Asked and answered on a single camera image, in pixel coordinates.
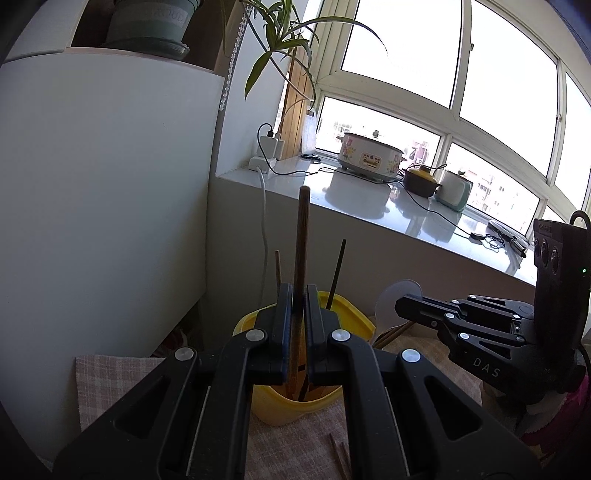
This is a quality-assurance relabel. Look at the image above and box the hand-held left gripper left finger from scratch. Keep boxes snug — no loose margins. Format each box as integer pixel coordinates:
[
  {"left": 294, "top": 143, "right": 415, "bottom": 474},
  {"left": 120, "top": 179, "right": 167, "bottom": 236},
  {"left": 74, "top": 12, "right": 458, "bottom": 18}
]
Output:
[{"left": 52, "top": 282, "right": 296, "bottom": 480}]

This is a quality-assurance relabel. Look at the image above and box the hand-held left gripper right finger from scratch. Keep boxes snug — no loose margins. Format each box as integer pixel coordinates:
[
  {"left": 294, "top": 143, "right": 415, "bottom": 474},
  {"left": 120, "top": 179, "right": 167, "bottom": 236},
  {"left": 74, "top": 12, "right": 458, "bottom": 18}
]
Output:
[{"left": 305, "top": 285, "right": 541, "bottom": 480}]

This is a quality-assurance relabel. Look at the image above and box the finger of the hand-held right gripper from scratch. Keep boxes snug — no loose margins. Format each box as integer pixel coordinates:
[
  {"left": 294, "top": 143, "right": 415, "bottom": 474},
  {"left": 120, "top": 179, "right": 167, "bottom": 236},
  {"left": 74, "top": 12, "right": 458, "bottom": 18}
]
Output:
[
  {"left": 394, "top": 294, "right": 537, "bottom": 344},
  {"left": 435, "top": 318, "right": 580, "bottom": 403}
]

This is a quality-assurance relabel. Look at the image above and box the yellow plastic container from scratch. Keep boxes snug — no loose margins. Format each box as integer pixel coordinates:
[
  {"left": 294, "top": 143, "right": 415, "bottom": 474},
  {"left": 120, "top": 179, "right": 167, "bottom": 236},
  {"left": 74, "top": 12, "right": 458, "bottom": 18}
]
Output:
[{"left": 232, "top": 291, "right": 377, "bottom": 428}]

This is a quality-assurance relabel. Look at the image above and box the pile of brown chopsticks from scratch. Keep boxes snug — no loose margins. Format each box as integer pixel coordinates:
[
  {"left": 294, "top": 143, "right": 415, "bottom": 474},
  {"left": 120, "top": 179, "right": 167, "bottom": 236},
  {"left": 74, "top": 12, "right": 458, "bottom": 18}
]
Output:
[{"left": 329, "top": 433, "right": 354, "bottom": 480}]

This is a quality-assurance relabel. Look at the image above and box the white round disc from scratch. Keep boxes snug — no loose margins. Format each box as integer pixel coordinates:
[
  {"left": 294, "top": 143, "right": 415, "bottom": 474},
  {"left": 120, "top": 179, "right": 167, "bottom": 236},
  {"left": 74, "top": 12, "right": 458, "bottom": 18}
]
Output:
[{"left": 375, "top": 279, "right": 424, "bottom": 330}]

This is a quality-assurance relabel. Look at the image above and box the black handheld tool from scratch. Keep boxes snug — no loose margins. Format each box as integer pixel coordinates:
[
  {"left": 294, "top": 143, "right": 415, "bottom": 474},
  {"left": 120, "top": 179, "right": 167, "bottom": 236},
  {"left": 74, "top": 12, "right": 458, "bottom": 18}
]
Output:
[{"left": 488, "top": 219, "right": 530, "bottom": 257}]

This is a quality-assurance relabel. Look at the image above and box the pale green kettle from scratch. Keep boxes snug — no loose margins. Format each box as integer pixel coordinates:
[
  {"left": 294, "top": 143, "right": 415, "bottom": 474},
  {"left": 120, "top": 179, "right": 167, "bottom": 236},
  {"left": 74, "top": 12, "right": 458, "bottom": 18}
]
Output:
[{"left": 435, "top": 168, "right": 474, "bottom": 213}]

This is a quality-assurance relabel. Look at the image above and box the white windowsill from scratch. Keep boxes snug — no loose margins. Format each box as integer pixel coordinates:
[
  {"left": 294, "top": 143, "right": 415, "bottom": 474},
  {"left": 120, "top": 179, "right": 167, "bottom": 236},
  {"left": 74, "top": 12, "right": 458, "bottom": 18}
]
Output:
[{"left": 215, "top": 154, "right": 539, "bottom": 288}]

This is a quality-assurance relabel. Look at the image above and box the brown pot with yellow lid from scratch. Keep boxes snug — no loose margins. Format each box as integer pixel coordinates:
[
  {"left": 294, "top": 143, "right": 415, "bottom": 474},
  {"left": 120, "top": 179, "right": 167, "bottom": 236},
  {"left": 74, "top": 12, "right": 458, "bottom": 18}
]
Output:
[{"left": 403, "top": 164, "right": 442, "bottom": 199}]

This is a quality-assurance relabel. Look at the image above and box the white floral electric cooker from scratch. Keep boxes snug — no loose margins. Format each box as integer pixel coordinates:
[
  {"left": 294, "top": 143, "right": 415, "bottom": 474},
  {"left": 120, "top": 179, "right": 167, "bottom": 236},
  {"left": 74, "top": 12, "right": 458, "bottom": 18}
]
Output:
[{"left": 336, "top": 131, "right": 407, "bottom": 182}]

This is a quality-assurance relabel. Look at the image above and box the white charger plug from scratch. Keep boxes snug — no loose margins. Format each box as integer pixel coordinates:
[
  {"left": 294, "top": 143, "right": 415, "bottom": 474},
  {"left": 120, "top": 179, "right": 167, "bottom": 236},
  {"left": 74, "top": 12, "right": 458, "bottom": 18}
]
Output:
[{"left": 259, "top": 134, "right": 285, "bottom": 160}]

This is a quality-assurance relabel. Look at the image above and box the clear plastic bag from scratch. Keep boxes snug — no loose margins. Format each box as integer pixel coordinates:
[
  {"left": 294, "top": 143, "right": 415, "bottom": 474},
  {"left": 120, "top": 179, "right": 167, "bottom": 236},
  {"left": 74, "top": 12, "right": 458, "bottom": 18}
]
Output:
[{"left": 300, "top": 111, "right": 320, "bottom": 158}]

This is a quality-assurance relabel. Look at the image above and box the checked pink table cloth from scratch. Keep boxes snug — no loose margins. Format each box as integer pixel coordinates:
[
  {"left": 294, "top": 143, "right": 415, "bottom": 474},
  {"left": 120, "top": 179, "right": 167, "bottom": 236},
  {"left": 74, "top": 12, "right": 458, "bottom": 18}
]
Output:
[{"left": 75, "top": 318, "right": 522, "bottom": 480}]

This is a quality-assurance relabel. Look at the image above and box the white cabinet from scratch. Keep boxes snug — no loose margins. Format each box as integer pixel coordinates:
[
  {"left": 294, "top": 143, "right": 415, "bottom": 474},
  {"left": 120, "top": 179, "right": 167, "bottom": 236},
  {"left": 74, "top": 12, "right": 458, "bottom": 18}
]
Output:
[{"left": 0, "top": 46, "right": 228, "bottom": 462}]

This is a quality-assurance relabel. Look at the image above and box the wooden board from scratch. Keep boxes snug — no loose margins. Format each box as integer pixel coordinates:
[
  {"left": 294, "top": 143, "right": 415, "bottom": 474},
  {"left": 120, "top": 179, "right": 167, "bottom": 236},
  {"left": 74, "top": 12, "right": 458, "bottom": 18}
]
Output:
[{"left": 276, "top": 46, "right": 319, "bottom": 160}]

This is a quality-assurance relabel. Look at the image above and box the green leafy plant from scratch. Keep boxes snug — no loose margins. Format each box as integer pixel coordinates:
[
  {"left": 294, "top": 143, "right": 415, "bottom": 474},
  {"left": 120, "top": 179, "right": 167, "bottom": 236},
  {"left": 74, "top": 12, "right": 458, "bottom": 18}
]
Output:
[{"left": 222, "top": 0, "right": 389, "bottom": 114}]

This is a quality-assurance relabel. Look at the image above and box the grey-green flower pot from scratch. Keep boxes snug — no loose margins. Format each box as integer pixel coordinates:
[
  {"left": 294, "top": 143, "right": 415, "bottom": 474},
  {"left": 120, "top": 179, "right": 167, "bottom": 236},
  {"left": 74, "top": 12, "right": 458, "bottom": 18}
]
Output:
[{"left": 99, "top": 0, "right": 206, "bottom": 62}]

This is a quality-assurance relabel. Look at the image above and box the black cable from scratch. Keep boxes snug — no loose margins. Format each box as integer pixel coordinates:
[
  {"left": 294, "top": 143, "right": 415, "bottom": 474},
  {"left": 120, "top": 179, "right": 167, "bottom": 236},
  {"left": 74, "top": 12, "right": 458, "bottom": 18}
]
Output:
[{"left": 268, "top": 157, "right": 505, "bottom": 253}]

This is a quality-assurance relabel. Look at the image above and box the white power cable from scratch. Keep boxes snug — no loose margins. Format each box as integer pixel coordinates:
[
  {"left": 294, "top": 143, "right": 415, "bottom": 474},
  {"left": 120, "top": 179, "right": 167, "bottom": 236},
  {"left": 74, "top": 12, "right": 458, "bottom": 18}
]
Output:
[{"left": 257, "top": 168, "right": 271, "bottom": 310}]

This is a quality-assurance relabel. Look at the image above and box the white window frame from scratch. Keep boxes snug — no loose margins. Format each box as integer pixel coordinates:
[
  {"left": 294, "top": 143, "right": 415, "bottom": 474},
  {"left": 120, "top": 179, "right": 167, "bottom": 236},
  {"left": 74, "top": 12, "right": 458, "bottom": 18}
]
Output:
[{"left": 277, "top": 0, "right": 591, "bottom": 232}]

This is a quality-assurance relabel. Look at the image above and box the white bead chain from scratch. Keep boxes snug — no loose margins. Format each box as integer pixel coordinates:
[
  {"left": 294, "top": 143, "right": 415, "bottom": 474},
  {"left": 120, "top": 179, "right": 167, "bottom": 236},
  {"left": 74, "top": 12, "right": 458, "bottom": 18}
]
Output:
[{"left": 219, "top": 0, "right": 246, "bottom": 112}]

